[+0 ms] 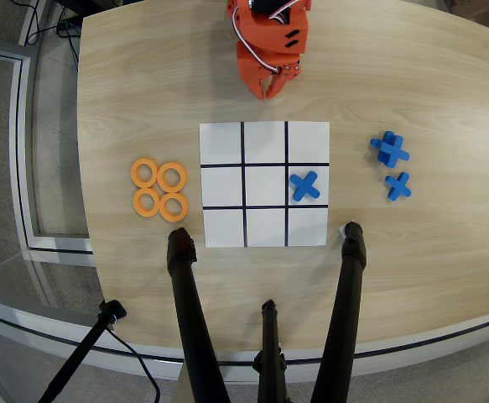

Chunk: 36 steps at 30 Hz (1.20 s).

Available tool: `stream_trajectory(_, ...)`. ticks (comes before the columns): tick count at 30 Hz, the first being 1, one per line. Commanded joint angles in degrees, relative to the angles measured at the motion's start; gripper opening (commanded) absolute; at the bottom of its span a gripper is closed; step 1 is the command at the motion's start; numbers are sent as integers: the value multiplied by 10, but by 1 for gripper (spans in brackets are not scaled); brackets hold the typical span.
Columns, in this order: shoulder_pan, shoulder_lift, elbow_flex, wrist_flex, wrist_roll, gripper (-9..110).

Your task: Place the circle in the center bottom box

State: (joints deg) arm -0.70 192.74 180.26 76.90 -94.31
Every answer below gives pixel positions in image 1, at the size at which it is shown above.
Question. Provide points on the white tic-tac-toe grid sheet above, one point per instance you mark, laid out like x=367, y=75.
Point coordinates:
x=265, y=184

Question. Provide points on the blue foam cross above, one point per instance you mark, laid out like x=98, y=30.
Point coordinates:
x=305, y=186
x=399, y=186
x=377, y=142
x=393, y=153

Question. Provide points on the slim black stand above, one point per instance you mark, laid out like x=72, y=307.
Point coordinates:
x=80, y=352

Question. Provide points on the grey metal glass frame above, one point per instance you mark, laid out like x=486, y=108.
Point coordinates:
x=22, y=147

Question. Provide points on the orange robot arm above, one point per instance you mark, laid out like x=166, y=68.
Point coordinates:
x=269, y=29

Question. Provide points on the thick black tripod leg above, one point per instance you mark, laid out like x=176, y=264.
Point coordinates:
x=344, y=302
x=189, y=302

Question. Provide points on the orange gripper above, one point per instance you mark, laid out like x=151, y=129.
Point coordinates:
x=256, y=72

